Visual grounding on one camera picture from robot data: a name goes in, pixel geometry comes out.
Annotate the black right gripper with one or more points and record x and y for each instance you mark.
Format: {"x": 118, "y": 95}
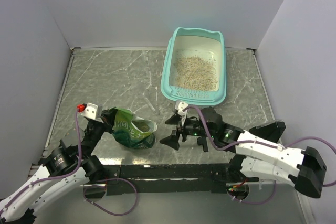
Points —
{"x": 171, "y": 140}

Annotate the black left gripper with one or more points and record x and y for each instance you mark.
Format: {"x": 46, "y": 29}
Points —
{"x": 108, "y": 116}

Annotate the clear plastic scoop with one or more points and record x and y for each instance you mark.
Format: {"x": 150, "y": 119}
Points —
{"x": 151, "y": 106}

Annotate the green cat litter bag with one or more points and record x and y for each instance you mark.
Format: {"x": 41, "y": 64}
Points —
{"x": 132, "y": 131}

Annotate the teal cat litter box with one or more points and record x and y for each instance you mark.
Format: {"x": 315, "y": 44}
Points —
{"x": 195, "y": 42}

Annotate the black right arm base block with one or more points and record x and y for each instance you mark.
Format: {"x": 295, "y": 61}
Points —
{"x": 271, "y": 131}

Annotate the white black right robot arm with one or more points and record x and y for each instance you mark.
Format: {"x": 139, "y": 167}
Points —
{"x": 303, "y": 169}

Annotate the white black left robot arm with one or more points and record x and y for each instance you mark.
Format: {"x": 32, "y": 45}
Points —
{"x": 69, "y": 165}

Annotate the beige cat litter granules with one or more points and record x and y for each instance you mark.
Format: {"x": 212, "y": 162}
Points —
{"x": 195, "y": 73}

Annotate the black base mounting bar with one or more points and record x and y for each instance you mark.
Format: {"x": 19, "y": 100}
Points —
{"x": 172, "y": 178}

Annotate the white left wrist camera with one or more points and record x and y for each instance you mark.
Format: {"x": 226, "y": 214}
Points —
{"x": 92, "y": 112}

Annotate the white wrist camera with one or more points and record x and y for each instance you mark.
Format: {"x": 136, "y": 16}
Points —
{"x": 92, "y": 112}
{"x": 181, "y": 108}

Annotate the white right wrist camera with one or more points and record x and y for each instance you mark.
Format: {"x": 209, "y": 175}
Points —
{"x": 181, "y": 108}

